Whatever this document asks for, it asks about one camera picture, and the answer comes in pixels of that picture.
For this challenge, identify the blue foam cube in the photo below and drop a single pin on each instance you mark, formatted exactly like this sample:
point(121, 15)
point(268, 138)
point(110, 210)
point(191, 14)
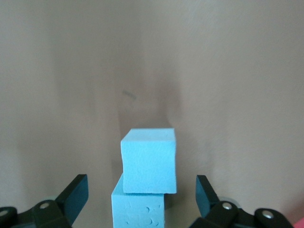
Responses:
point(148, 161)
point(135, 211)

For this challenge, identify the red foam cube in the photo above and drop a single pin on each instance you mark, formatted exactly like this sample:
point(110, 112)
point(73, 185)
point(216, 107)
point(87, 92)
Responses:
point(299, 225)

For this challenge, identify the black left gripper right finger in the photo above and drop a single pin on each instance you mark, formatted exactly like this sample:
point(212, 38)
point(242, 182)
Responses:
point(223, 216)

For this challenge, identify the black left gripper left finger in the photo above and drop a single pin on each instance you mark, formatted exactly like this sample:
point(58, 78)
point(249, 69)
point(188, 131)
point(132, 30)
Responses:
point(47, 213)

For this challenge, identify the brown table cover sheet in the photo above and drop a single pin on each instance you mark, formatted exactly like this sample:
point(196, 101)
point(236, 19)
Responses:
point(213, 71)

